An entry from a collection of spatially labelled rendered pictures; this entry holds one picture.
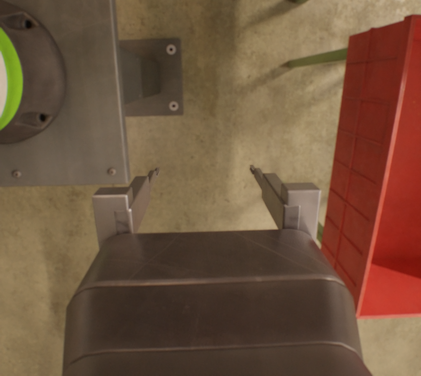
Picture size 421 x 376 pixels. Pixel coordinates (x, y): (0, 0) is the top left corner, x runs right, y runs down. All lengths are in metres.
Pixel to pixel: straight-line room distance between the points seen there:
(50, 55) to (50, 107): 0.05
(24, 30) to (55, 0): 0.05
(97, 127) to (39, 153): 0.08
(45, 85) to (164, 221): 1.14
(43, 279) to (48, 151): 1.40
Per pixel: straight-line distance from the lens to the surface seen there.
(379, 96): 0.66
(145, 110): 1.27
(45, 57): 0.35
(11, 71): 0.30
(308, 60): 1.09
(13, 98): 0.31
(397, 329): 2.14
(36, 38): 0.35
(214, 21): 1.28
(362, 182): 0.69
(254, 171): 0.15
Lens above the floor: 1.25
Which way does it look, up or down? 74 degrees down
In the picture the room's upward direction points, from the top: 172 degrees clockwise
